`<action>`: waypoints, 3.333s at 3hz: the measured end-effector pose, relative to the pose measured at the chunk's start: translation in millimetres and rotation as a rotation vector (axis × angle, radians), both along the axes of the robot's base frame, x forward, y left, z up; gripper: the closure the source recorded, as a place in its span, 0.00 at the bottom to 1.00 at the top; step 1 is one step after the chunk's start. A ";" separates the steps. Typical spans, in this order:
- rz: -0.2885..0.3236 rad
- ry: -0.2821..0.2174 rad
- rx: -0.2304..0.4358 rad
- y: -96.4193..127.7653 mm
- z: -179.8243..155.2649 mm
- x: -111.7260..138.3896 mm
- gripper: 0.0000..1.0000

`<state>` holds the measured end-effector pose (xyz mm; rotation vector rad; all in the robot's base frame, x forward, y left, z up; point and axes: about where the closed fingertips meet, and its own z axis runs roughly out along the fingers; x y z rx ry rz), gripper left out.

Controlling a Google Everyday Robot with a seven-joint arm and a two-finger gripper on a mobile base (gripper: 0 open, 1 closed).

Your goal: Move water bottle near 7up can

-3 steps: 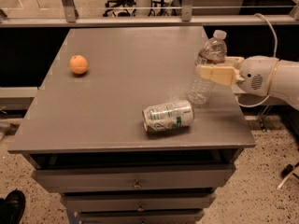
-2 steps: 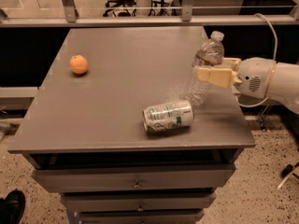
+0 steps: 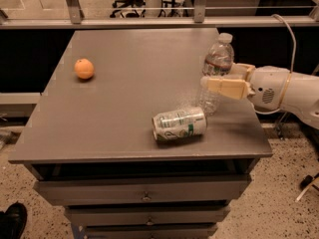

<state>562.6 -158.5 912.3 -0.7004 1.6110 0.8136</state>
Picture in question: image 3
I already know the green white 7up can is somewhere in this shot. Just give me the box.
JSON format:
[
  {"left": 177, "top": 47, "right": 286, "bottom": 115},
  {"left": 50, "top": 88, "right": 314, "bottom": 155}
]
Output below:
[{"left": 152, "top": 107, "right": 207, "bottom": 141}]

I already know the orange fruit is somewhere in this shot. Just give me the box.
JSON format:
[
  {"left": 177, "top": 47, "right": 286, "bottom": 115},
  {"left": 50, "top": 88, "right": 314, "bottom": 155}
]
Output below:
[{"left": 74, "top": 59, "right": 95, "bottom": 80}]

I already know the black shoe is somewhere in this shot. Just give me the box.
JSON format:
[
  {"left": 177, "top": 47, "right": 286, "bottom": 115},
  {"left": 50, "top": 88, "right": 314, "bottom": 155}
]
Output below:
[{"left": 0, "top": 202, "right": 27, "bottom": 239}]

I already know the black office chair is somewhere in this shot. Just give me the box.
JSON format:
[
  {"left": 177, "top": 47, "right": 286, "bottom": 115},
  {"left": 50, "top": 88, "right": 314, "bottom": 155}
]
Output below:
[{"left": 110, "top": 0, "right": 146, "bottom": 18}]

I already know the clear plastic water bottle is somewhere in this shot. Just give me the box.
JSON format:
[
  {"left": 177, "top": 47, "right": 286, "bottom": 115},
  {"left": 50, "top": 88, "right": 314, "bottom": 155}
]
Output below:
[{"left": 196, "top": 33, "right": 234, "bottom": 117}]

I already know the metal railing frame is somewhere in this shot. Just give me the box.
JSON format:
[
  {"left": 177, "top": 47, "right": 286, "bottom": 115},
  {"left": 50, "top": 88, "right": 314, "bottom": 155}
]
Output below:
[{"left": 0, "top": 0, "right": 319, "bottom": 29}]

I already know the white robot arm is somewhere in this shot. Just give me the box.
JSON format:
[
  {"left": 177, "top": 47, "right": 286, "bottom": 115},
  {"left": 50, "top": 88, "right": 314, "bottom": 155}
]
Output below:
[{"left": 200, "top": 64, "right": 319, "bottom": 128}]

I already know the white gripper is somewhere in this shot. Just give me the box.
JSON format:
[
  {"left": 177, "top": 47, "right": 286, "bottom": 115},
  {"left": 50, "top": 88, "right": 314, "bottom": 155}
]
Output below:
[{"left": 200, "top": 63, "right": 291, "bottom": 114}]

